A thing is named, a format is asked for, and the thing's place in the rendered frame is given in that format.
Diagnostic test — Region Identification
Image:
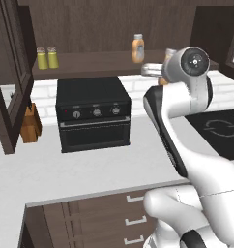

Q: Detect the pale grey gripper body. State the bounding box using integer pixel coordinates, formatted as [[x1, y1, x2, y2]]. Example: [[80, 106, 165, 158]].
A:
[[140, 62, 165, 78]]

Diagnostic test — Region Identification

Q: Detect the orange condiment bottle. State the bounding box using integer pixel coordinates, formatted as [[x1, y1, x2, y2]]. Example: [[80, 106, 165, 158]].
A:
[[158, 47, 178, 87], [132, 33, 146, 64]]

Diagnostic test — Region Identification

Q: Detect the dark brown open cabinet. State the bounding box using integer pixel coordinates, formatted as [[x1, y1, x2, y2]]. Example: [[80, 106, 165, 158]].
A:
[[16, 0, 234, 81]]

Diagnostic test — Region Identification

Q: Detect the dark brown cabinet door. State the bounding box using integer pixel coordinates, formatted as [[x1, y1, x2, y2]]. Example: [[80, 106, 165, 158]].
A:
[[0, 0, 38, 155], [219, 0, 234, 85]]

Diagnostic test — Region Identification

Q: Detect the brown base cabinet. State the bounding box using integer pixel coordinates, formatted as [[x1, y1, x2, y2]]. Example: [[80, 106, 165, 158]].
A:
[[16, 188, 159, 248]]

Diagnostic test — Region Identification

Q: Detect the black toaster oven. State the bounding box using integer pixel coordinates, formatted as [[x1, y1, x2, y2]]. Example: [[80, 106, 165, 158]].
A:
[[55, 76, 132, 154]]

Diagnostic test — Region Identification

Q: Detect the toaster oven door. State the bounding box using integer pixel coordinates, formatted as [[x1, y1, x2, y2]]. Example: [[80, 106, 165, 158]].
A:
[[59, 121, 132, 153]]

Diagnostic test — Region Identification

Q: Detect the black hob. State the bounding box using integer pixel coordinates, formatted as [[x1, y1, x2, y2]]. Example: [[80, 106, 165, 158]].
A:
[[184, 108, 234, 162]]

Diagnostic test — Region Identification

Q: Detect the wooden knife block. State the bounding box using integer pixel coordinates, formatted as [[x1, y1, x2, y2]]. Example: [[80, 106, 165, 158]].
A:
[[19, 102, 43, 144]]

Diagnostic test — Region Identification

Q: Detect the brown drawer front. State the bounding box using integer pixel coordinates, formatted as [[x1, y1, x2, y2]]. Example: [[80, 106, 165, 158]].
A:
[[72, 232, 156, 248], [70, 211, 157, 240], [68, 189, 152, 217]]

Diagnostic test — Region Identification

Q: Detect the grey toaster oven handle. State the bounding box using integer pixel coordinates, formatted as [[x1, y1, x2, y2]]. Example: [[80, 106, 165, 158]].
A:
[[58, 116, 132, 128]]

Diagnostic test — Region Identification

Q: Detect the white drawer handle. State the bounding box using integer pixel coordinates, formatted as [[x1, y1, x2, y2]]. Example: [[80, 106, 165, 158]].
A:
[[126, 194, 146, 203], [124, 215, 148, 227], [123, 234, 145, 246]]

